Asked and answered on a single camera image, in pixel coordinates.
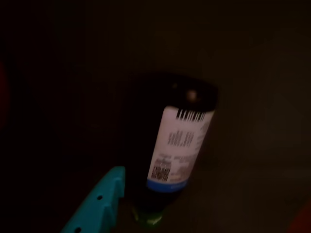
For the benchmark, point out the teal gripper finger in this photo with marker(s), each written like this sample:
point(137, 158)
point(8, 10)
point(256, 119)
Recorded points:
point(97, 206)

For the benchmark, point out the dark glass medicine bottle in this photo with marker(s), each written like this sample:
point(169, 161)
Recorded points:
point(179, 145)

